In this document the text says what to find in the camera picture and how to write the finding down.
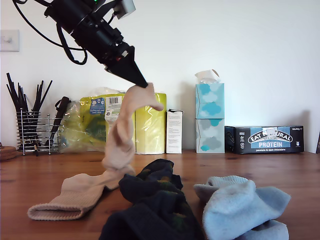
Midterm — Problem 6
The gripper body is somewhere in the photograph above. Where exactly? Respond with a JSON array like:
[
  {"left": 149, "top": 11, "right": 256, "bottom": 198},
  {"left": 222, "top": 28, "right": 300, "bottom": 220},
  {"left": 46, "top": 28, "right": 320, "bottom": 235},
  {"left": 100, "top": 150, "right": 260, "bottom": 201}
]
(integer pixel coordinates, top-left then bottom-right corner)
[{"left": 70, "top": 16, "right": 136, "bottom": 74}]

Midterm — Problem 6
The beige ribbed sock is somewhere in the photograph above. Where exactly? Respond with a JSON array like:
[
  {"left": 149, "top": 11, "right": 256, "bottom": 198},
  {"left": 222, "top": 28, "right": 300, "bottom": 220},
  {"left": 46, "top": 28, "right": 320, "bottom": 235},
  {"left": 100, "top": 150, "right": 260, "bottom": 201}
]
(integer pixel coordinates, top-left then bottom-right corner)
[
  {"left": 26, "top": 166, "right": 138, "bottom": 221},
  {"left": 101, "top": 82, "right": 165, "bottom": 174}
]

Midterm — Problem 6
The light blue sock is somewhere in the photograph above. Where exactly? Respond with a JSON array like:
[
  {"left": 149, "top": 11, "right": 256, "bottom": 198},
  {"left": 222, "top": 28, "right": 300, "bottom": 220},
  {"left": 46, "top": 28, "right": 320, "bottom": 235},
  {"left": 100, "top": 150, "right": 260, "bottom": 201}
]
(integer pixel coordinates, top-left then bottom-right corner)
[
  {"left": 201, "top": 180, "right": 292, "bottom": 238},
  {"left": 193, "top": 174, "right": 290, "bottom": 240}
]

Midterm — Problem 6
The white carton black top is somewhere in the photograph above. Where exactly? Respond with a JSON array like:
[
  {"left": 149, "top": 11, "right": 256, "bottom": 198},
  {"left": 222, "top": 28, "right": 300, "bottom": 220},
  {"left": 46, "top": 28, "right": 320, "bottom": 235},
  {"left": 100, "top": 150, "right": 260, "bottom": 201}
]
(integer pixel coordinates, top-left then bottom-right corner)
[{"left": 166, "top": 108, "right": 184, "bottom": 155}]

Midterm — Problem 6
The yellow paper towel pack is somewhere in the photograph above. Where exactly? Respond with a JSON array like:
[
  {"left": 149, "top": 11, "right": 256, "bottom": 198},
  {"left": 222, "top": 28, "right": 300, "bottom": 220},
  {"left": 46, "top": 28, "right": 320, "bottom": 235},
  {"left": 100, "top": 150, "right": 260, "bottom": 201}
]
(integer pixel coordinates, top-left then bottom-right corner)
[{"left": 59, "top": 86, "right": 168, "bottom": 155}]

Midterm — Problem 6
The white tissue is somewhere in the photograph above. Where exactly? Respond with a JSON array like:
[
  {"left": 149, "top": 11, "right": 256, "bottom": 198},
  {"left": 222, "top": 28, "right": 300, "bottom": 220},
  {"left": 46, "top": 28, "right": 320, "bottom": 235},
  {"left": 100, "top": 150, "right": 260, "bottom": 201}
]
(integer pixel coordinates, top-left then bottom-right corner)
[{"left": 194, "top": 69, "right": 221, "bottom": 86}]

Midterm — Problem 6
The thin black stick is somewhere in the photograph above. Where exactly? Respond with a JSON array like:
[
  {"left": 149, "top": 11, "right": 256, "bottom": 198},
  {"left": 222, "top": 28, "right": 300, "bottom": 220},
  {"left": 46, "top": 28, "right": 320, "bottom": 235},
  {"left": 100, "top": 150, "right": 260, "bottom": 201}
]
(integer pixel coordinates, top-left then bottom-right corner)
[
  {"left": 6, "top": 72, "right": 31, "bottom": 121},
  {"left": 31, "top": 80, "right": 45, "bottom": 114},
  {"left": 6, "top": 84, "right": 26, "bottom": 115},
  {"left": 17, "top": 83, "right": 28, "bottom": 113},
  {"left": 36, "top": 80, "right": 54, "bottom": 111}
]

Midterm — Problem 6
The blue cloud tissue box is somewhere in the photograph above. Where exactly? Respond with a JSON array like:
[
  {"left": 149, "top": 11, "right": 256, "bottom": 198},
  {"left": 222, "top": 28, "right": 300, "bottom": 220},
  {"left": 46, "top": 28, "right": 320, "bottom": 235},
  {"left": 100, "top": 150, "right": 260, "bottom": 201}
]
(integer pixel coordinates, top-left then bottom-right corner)
[{"left": 194, "top": 83, "right": 225, "bottom": 120}]

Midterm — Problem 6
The grey cloud tissue box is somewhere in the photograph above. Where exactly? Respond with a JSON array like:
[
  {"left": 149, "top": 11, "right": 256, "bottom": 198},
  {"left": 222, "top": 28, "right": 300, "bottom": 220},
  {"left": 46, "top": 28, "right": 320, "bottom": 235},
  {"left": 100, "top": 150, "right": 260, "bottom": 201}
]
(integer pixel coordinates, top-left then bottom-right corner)
[{"left": 194, "top": 118, "right": 225, "bottom": 154}]

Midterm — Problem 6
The black Eat Natural bar box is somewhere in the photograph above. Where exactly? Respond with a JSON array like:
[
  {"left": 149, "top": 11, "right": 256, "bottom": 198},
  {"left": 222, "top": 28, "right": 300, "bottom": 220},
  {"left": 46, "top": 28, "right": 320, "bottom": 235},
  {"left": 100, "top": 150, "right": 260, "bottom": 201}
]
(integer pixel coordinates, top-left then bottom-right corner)
[{"left": 224, "top": 125, "right": 305, "bottom": 155}]

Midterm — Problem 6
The thin black camera cable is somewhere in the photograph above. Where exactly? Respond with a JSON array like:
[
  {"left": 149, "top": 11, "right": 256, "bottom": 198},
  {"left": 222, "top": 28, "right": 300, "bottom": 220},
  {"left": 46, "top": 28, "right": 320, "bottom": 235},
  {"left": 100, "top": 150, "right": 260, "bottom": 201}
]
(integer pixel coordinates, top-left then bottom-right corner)
[{"left": 107, "top": 10, "right": 119, "bottom": 25}]

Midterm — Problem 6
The grey arm camera box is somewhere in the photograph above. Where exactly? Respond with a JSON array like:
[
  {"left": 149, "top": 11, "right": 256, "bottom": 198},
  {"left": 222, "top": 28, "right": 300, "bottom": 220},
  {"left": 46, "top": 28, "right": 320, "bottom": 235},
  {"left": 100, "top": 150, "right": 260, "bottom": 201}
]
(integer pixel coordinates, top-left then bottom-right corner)
[{"left": 113, "top": 0, "right": 137, "bottom": 20}]

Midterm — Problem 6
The dark long-handled utensil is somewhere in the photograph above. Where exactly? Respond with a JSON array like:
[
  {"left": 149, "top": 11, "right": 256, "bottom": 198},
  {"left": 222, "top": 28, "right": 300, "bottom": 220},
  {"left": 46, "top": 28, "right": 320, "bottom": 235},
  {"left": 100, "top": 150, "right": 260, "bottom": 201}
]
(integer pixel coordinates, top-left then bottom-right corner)
[{"left": 44, "top": 96, "right": 72, "bottom": 148}]

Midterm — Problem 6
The white wall light switch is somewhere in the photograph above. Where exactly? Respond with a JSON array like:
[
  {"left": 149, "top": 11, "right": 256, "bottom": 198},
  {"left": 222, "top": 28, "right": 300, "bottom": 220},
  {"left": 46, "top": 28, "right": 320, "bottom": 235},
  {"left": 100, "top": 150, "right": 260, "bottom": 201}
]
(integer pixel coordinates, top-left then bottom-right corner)
[{"left": 0, "top": 29, "right": 21, "bottom": 53}]

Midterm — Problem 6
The chrome wire utensil holder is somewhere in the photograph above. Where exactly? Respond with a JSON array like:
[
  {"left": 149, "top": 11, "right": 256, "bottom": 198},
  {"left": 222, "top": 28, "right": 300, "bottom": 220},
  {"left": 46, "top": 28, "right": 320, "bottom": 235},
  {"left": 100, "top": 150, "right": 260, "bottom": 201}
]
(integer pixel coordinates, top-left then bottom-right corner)
[{"left": 16, "top": 107, "right": 62, "bottom": 156}]

